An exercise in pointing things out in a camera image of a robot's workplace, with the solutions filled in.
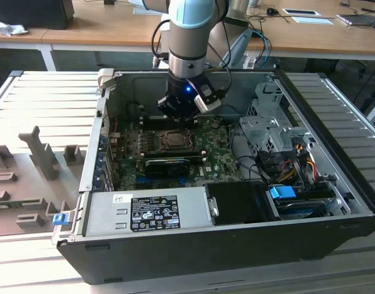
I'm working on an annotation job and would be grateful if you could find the metal socket cover frame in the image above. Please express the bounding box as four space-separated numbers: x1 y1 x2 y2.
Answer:
158 130 196 151

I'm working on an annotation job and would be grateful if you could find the CPU socket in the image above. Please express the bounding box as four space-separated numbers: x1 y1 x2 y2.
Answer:
156 128 197 153

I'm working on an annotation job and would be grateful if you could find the green motherboard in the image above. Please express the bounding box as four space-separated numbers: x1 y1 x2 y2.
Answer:
109 118 248 191

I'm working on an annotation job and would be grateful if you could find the metal drive cage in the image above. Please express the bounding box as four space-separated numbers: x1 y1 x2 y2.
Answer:
238 80 315 156

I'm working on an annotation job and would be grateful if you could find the beige case latch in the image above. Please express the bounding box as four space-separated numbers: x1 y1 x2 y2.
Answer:
97 68 115 90

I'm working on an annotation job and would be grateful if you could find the wooden office desk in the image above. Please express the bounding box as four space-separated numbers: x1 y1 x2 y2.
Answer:
0 0 375 73

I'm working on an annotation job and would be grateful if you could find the black plastic shroud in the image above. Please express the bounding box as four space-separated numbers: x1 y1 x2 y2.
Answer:
203 179 282 227

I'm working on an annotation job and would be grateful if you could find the hard disk in blue carrier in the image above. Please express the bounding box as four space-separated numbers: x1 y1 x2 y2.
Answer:
268 184 336 221

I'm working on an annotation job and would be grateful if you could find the silver power supply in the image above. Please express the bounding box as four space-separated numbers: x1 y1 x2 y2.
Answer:
83 186 221 237

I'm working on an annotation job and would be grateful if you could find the black PC case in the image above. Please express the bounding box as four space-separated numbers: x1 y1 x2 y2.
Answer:
51 67 375 286

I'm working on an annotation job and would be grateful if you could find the blue case latch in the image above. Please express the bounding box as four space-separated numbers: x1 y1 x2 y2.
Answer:
52 213 69 227

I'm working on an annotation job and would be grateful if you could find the grey parts rack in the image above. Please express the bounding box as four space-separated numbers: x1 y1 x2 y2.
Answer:
0 124 87 237

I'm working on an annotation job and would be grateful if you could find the black box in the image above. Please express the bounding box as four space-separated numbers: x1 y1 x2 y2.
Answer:
0 0 75 31

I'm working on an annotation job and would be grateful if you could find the crumpled white cloth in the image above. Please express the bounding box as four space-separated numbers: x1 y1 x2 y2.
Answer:
0 17 29 37

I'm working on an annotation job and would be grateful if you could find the grey laptop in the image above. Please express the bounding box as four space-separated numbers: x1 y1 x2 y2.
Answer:
336 13 375 28

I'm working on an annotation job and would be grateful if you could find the green circuit board strip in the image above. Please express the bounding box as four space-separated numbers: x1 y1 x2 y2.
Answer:
0 199 43 211

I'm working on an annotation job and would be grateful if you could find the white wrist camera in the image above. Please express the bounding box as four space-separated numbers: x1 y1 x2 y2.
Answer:
193 83 222 113

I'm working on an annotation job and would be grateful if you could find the white desk cable hatch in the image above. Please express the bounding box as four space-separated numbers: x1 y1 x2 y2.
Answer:
292 17 336 26
133 6 169 16
281 8 322 17

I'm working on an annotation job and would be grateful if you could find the yellow power wire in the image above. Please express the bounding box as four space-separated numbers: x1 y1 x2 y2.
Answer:
278 153 317 183

